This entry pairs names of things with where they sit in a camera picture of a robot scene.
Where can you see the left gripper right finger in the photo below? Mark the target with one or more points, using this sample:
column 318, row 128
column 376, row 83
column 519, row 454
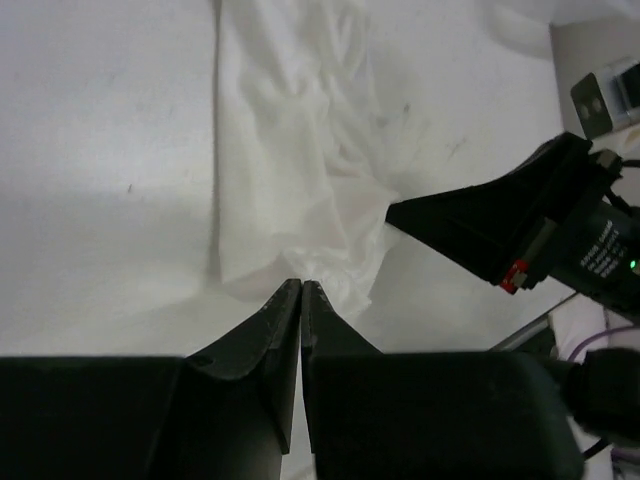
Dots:
column 443, row 415

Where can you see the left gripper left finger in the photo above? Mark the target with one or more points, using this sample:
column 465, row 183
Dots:
column 224, row 412

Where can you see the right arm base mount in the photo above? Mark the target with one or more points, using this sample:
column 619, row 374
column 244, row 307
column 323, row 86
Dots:
column 598, row 99

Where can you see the white tank top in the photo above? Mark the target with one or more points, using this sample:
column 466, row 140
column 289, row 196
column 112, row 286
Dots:
column 326, row 112

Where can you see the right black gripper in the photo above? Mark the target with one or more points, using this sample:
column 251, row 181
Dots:
column 500, row 231

